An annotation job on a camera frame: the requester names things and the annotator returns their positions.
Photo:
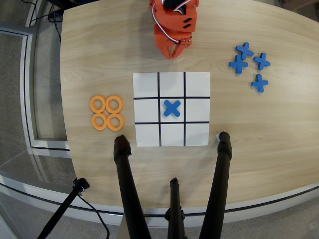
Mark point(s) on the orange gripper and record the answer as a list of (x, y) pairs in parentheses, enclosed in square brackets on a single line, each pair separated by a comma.
[(165, 40)]

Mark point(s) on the blue foam cross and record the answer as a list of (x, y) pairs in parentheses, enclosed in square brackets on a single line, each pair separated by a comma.
[(172, 108), (245, 50), (262, 61), (238, 64), (260, 83)]

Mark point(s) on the white tic-tac-toe grid sheet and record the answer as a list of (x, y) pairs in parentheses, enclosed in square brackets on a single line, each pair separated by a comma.
[(147, 134)]

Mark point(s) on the small white tag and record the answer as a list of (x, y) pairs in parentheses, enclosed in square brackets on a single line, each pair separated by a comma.
[(217, 137)]

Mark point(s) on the black tripod leg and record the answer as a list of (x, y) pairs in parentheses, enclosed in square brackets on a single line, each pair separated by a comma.
[(175, 199), (127, 179), (219, 179)]

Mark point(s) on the thin black stand pole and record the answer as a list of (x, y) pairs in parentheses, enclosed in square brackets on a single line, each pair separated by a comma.
[(62, 209)]

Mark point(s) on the grey metal floor frame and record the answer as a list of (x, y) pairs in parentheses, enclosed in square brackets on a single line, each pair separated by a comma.
[(28, 99)]

